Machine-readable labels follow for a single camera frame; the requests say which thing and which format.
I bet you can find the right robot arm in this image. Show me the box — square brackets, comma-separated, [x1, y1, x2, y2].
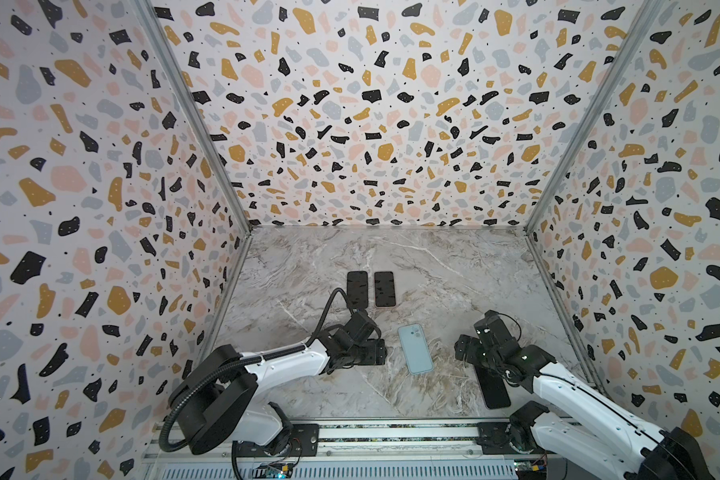
[454, 310, 711, 479]

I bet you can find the black phone case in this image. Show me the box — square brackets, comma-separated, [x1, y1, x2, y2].
[346, 270, 370, 310]

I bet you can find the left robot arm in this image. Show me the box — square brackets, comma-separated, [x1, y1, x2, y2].
[158, 310, 387, 456]

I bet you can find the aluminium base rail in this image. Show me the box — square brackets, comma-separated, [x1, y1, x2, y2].
[137, 416, 655, 480]

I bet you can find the light blue phone case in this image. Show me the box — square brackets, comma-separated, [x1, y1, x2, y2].
[398, 324, 434, 375]

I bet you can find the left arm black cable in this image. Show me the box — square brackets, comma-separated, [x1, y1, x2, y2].
[305, 287, 361, 346]

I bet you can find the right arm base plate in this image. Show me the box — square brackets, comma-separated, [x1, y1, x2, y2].
[475, 421, 544, 455]

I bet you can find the right circuit board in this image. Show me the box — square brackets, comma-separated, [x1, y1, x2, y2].
[513, 459, 547, 480]

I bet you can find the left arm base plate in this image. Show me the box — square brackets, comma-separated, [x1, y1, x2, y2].
[237, 423, 320, 461]

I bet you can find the circuit board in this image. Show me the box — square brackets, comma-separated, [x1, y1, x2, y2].
[252, 463, 294, 479]
[513, 459, 547, 480]

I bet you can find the left circuit board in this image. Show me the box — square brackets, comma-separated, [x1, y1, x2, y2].
[252, 463, 294, 479]

